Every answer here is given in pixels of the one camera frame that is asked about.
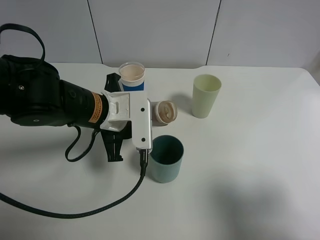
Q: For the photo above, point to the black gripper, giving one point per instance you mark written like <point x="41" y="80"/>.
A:
<point x="114" y="132"/>

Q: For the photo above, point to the drink bottle with pink label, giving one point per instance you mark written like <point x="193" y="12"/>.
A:
<point x="163" y="113"/>

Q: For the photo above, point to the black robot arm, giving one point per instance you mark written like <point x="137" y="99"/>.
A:
<point x="32" y="94"/>

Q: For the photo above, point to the blue sleeved paper cup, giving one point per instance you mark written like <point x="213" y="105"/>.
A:
<point x="132" y="76"/>

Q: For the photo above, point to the teal plastic cup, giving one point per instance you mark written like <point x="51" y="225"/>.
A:
<point x="165" y="158"/>

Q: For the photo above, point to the pale green plastic cup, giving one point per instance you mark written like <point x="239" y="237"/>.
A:
<point x="205" y="91"/>

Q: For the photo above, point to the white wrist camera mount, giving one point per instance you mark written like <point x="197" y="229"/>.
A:
<point x="134" y="107"/>

